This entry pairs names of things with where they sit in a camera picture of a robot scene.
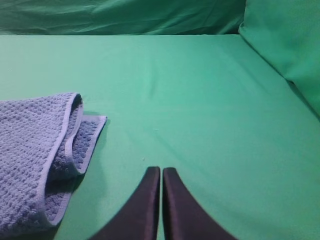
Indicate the blue waffle-weave towel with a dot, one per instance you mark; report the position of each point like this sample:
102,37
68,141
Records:
45,144

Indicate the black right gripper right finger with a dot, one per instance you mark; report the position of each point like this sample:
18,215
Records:
183,218

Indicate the green backdrop cloth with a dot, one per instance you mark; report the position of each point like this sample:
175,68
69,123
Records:
286,33

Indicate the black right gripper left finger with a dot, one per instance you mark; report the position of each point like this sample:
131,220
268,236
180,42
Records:
138,219

